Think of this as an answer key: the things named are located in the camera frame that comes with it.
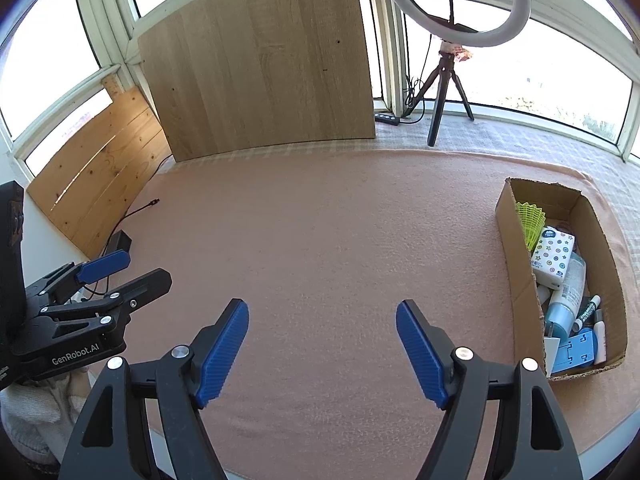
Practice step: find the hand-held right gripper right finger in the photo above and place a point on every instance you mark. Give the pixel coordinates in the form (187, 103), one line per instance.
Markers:
(422, 355)

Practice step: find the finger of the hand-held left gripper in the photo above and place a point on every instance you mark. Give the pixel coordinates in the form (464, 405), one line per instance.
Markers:
(145, 285)
(105, 263)

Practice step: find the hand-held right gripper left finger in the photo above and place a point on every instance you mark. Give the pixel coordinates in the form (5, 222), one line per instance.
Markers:
(222, 355)

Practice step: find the cardboard box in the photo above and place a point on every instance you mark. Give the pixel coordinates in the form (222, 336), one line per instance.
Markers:
(515, 270)

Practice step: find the blue plastic phone stand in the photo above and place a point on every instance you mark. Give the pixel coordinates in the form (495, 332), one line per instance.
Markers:
(575, 352)

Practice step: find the patterned white tissue pack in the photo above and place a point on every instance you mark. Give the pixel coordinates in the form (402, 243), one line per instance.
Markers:
(552, 257)

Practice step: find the green label glue stick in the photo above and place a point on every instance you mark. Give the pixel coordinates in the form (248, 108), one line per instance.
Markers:
(587, 312)

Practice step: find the yellow plastic shuttlecock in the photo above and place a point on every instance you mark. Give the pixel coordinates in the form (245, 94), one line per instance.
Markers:
(530, 222)

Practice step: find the person's left hand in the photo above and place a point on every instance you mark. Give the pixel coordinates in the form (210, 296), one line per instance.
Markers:
(45, 410)

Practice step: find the black power adapter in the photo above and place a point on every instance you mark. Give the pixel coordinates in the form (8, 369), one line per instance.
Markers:
(120, 241)

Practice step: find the pine wood panel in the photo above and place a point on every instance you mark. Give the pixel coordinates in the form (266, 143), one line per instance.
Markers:
(100, 175)

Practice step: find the light blue bottle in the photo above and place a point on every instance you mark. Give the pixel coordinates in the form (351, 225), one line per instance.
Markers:
(562, 305)

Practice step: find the white checked cloth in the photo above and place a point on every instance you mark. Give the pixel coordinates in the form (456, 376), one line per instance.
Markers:
(525, 145)

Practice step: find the black power strip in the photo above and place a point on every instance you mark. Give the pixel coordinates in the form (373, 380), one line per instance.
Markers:
(387, 119)

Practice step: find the light oak board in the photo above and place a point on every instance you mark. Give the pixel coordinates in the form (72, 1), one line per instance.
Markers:
(260, 60)

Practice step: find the black tripod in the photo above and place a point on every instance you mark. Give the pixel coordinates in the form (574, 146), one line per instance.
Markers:
(440, 100)

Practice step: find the white framed window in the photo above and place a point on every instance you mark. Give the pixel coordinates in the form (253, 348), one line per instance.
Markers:
(550, 60)

